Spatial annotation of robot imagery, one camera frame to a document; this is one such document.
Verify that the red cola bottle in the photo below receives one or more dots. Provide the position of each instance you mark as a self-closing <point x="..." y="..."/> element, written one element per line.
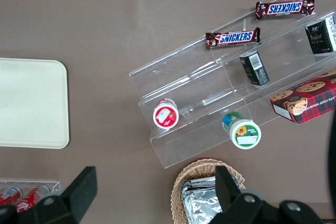
<point x="9" y="195"/>
<point x="31" y="197"/>

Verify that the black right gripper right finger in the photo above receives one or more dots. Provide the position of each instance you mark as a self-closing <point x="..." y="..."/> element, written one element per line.
<point x="227" y="190"/>

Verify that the red tartan cookie box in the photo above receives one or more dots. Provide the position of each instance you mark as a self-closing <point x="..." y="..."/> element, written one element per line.
<point x="304" y="103"/>

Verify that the Snickers bar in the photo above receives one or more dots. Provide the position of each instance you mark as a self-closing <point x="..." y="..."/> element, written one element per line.
<point x="284" y="8"/>
<point x="233" y="37"/>

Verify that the oval light wicker basket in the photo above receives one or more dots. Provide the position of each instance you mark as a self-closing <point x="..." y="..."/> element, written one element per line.
<point x="181" y="182"/>

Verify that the green lid cup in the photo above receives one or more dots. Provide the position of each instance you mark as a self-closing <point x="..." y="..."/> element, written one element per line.
<point x="242" y="132"/>

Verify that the red lid cup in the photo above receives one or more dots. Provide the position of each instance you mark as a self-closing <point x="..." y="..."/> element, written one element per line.
<point x="166" y="115"/>

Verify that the clear acrylic bottle rack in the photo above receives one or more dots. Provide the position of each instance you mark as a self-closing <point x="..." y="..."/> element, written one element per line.
<point x="53" y="186"/>

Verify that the clear acrylic step display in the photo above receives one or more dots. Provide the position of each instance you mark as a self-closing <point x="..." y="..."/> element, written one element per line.
<point x="197" y="82"/>

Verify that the silver foil pack stack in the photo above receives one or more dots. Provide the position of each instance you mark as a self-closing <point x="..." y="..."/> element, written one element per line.
<point x="199" y="203"/>

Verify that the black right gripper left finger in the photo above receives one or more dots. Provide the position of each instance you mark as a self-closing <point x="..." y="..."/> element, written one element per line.
<point x="78" y="192"/>

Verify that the beige plastic tray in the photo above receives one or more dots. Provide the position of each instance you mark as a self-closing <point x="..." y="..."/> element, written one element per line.
<point x="31" y="103"/>

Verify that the small black carton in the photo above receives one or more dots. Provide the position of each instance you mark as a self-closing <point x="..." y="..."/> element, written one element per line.
<point x="321" y="36"/>
<point x="256" y="69"/>

